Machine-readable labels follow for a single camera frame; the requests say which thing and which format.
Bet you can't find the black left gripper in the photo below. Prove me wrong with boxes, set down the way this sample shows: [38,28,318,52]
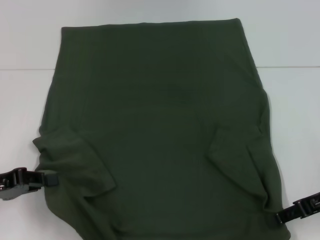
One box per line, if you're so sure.
[0,167,60,201]

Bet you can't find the dark green shirt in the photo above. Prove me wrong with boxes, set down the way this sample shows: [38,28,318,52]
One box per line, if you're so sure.
[31,17,295,240]

